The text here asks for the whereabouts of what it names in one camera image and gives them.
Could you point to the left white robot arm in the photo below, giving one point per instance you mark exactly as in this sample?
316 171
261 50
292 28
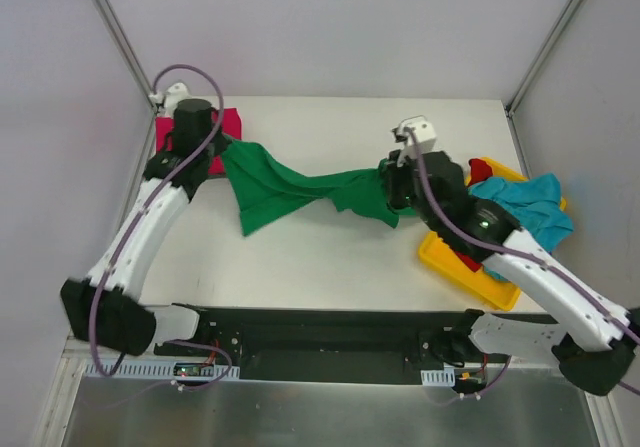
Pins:
103 308

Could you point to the red t shirt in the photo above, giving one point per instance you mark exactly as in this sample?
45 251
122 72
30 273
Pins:
479 172

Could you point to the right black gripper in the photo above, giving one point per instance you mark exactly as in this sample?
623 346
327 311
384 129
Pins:
392 182

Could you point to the green t shirt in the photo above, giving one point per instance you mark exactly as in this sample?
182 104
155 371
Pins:
267 190

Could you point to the teal t shirt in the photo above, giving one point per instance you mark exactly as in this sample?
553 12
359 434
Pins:
534 203

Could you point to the right aluminium frame post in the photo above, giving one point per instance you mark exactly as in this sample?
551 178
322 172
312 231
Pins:
566 16

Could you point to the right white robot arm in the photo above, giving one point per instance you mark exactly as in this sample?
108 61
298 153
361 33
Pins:
591 340

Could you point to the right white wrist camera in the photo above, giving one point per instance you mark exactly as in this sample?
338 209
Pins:
416 135

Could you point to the left aluminium frame post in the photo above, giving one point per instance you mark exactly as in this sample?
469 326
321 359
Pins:
122 43

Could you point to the yellow plastic tray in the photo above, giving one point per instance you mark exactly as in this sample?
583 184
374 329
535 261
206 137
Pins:
466 274

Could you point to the aluminium frame post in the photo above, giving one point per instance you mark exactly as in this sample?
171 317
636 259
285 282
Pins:
122 43
566 16

